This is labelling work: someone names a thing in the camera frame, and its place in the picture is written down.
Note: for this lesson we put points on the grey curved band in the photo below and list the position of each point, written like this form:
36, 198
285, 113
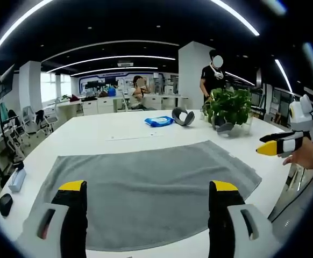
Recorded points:
178, 118

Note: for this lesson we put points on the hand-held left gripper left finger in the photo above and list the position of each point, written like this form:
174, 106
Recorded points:
65, 231

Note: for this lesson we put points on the white desk cabinet row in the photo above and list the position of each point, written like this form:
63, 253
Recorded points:
102, 105

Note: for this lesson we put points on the person's right hand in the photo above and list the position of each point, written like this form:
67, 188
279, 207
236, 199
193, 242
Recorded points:
308, 156

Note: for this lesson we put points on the white rectangular box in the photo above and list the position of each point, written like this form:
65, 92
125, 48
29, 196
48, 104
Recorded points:
16, 180

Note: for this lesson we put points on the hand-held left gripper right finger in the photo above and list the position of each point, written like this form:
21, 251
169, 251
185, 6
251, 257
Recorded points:
231, 231

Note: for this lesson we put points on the grey towel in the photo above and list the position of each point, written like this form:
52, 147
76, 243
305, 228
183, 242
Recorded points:
145, 182

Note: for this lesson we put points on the blue wet wipes packet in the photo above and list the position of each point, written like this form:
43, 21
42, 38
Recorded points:
159, 121

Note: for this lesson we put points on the black computer mouse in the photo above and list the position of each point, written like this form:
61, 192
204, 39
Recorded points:
5, 204

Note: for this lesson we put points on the office chair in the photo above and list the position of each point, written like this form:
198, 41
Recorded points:
42, 119
28, 118

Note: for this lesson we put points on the green potted plant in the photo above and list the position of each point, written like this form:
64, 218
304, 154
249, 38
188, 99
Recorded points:
230, 106

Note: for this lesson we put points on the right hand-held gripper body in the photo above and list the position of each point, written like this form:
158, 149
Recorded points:
301, 115

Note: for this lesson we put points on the white table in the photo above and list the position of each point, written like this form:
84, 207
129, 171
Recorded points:
92, 134

